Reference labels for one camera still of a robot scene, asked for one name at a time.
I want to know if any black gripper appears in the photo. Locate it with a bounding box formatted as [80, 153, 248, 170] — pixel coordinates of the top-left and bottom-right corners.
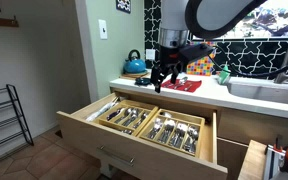
[150, 44, 188, 94]

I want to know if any light wooden drawer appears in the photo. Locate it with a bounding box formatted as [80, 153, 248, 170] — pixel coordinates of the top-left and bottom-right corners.
[56, 91, 229, 180]

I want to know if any steel serving spoon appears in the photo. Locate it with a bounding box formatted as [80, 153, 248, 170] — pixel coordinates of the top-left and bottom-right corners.
[173, 76, 189, 91]

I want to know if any small black dish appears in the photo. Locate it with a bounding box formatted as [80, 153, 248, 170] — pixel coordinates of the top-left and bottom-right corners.
[134, 77, 152, 87]

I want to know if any red cloth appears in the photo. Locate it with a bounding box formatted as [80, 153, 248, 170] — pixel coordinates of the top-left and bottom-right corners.
[160, 77, 203, 94]

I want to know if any blue kettle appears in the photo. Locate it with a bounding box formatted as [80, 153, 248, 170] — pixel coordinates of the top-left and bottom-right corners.
[122, 49, 148, 75]

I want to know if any colourful mosaic tile board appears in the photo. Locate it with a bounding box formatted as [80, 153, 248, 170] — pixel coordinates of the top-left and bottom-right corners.
[185, 41, 217, 77]

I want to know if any round wooden board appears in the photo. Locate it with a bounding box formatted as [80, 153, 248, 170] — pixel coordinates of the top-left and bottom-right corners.
[119, 69, 151, 80]

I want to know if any single steel spoon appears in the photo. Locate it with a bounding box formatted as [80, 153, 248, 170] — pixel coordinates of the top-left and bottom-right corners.
[159, 111, 174, 119]

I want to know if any small wooden cutlery organizer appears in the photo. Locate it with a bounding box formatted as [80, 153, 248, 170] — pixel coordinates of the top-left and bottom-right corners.
[98, 98, 160, 137]

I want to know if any steel spoons bunch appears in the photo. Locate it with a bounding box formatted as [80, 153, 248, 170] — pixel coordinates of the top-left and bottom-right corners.
[156, 119, 177, 145]
[182, 125, 200, 155]
[168, 122, 189, 149]
[146, 117, 164, 140]

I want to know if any green soap bottle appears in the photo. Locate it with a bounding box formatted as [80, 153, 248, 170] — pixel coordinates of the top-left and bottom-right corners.
[217, 63, 232, 86]

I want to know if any large wooden cutlery organizer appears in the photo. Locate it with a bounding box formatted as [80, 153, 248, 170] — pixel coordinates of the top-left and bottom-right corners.
[137, 108, 206, 158]

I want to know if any clear plastic wrapped bundle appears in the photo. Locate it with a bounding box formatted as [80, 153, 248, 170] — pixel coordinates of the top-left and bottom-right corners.
[85, 96, 122, 123]

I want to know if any black white patterned picture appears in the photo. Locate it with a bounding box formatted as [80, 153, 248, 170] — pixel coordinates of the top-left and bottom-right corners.
[115, 0, 132, 15]

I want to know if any wooden base cabinet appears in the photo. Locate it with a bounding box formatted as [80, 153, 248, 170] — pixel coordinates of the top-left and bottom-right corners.
[110, 87, 288, 180]

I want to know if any white sink basin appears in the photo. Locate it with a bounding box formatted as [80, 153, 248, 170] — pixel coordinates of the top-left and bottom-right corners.
[226, 77, 288, 107]

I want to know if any light wooden block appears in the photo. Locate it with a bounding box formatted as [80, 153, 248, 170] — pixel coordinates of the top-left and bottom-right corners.
[237, 139, 269, 180]

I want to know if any colourful landscape picture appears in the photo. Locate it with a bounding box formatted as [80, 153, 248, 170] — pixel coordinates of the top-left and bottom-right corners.
[213, 0, 288, 42]

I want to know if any white wall outlet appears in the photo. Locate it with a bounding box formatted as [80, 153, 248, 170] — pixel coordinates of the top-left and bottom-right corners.
[145, 48, 157, 61]

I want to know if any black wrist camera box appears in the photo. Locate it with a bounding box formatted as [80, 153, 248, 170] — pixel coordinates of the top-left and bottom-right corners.
[178, 42, 216, 65]

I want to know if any white light switch plate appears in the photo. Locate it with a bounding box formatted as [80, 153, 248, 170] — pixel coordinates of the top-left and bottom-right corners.
[97, 18, 109, 41]

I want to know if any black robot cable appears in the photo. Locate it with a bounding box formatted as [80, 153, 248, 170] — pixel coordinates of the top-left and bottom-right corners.
[207, 45, 288, 80]

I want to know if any metal bar drawer handle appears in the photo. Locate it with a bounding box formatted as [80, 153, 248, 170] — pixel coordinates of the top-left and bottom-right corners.
[96, 144, 136, 167]

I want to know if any black wire shoe rack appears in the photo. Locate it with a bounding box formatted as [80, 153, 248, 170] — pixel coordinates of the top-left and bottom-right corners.
[0, 83, 35, 155]

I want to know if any wooden coat hook rail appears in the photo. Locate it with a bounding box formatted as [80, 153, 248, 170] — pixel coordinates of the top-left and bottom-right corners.
[0, 12, 20, 29]

